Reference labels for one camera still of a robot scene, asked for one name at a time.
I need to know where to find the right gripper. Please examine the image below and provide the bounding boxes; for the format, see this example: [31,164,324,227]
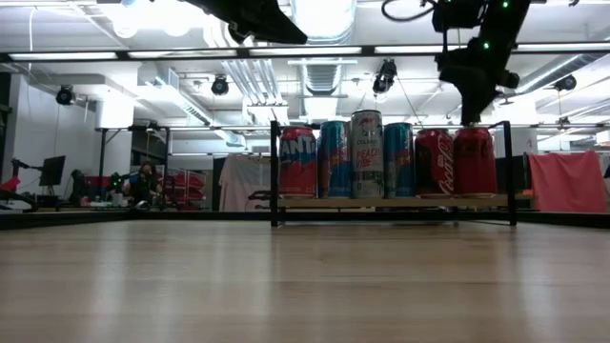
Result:
[436,37,521,128]

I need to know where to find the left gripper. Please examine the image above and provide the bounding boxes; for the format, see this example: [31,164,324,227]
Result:
[183,0,309,46]

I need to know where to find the red soda can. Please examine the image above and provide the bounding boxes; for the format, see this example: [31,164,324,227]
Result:
[452,126,498,198]

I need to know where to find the red Coca-Cola can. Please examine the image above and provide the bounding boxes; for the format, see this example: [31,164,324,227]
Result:
[414,128,455,198]

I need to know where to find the blue silver Red Bull can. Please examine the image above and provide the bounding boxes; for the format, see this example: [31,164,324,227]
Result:
[383,122,416,199]
[317,120,353,199]

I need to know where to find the white Celsius can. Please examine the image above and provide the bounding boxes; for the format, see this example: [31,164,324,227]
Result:
[351,109,385,200]

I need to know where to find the red Fanta strawberry can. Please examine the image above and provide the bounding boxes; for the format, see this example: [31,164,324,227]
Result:
[278,126,318,199]

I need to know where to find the ceiling air vent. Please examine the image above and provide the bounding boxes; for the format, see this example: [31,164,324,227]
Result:
[302,63,343,96]

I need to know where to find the black computer monitor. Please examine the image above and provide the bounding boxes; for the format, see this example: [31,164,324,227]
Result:
[495,154,531,194]
[37,154,67,188]

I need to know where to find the red fabric cover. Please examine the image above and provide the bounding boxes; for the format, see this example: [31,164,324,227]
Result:
[527,151,609,214]

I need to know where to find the black beam with light strips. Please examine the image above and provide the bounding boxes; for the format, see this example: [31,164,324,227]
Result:
[0,42,610,63]

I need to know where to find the white fabric cover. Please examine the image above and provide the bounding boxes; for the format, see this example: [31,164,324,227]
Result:
[217,152,273,213]

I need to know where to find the red storage bin rack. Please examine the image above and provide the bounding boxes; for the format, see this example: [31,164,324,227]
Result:
[164,167,210,212]

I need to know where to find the person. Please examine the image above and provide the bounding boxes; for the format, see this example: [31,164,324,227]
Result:
[122,161,164,207]

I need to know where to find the black high table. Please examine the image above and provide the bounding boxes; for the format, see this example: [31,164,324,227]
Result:
[93,124,172,212]

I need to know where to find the black hanging camera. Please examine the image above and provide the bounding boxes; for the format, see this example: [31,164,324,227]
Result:
[373,58,398,94]

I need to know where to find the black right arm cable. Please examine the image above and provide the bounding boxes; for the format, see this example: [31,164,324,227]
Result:
[379,0,442,24]

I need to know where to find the wooden shelf with black frame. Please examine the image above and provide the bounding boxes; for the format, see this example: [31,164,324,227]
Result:
[269,119,535,229]

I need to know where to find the black aluminium rig frame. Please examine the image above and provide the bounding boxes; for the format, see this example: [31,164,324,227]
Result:
[0,209,610,232]

